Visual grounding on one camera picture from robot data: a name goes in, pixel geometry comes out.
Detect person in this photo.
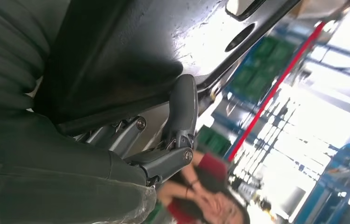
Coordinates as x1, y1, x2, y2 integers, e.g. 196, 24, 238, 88
156, 151, 251, 224

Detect green plastic crate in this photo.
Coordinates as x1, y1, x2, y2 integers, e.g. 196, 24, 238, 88
197, 125, 232, 156
229, 36, 298, 101

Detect red barrier belt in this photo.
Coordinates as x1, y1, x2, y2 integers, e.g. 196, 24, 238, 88
227, 21, 327, 162

